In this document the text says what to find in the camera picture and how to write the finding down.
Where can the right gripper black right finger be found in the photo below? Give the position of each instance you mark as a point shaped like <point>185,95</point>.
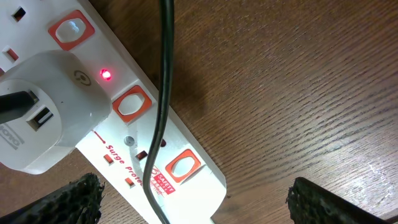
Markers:
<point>308,203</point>

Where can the white power strip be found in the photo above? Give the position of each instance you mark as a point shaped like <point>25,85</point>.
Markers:
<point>142,148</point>

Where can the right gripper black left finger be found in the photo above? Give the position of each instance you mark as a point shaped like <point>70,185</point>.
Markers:
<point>78,202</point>

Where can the white USB wall charger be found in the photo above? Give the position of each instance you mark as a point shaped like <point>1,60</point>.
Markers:
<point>49,103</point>

